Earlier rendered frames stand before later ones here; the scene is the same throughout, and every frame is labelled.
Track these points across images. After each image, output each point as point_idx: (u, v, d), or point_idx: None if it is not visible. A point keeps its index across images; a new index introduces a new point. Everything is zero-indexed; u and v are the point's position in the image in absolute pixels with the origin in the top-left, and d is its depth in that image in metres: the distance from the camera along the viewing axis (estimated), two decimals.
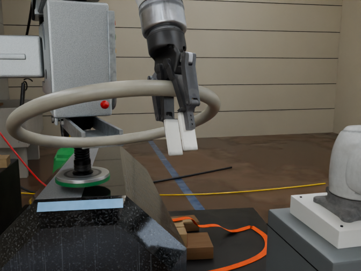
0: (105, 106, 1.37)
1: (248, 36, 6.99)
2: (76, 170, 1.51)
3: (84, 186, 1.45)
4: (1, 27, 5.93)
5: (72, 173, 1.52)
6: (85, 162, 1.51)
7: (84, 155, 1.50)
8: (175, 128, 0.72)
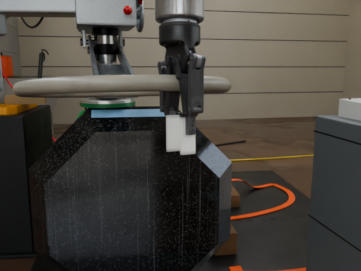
0: (127, 11, 1.32)
1: (258, 19, 7.03)
2: None
3: None
4: None
5: None
6: None
7: None
8: (177, 123, 0.72)
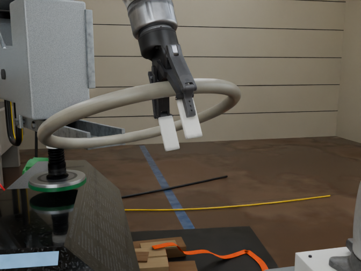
0: None
1: (246, 35, 6.57)
2: (52, 174, 1.45)
3: (84, 184, 1.47)
4: None
5: (55, 179, 1.45)
6: (61, 165, 1.46)
7: (59, 157, 1.45)
8: (170, 124, 0.76)
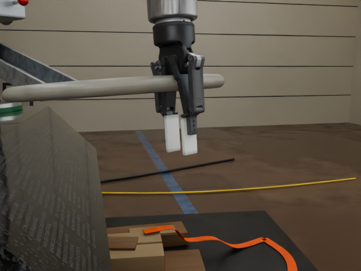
0: (24, 2, 1.17)
1: (252, 10, 6.01)
2: None
3: None
4: None
5: None
6: None
7: None
8: (175, 123, 0.72)
